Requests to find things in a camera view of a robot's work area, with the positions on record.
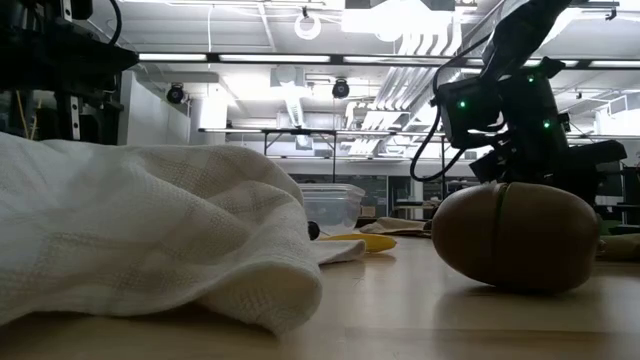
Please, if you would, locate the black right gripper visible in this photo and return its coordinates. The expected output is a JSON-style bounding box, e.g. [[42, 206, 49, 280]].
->
[[437, 77, 504, 150]]

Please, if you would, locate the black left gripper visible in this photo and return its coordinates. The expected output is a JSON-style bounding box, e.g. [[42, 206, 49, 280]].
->
[[9, 22, 140, 94]]

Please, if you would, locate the brown kiwi toy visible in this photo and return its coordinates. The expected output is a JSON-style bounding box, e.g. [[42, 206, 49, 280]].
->
[[431, 181, 601, 294]]

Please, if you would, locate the small yellow vegetable toy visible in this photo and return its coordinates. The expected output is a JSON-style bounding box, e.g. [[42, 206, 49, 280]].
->
[[319, 232, 398, 254]]

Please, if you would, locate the clear plastic tupperware container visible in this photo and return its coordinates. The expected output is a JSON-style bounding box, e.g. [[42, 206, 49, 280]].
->
[[298, 183, 366, 237]]

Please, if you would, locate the white checked dish towel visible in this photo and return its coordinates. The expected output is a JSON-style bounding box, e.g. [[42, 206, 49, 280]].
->
[[0, 130, 369, 336]]

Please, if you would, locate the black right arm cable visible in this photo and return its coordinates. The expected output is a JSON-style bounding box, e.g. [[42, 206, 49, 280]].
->
[[409, 34, 494, 182]]

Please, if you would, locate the black metal workbench frame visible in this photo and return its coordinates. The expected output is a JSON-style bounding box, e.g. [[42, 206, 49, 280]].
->
[[198, 127, 449, 184]]

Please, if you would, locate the white cable coil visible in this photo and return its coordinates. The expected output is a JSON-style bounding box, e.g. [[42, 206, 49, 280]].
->
[[293, 10, 323, 41]]

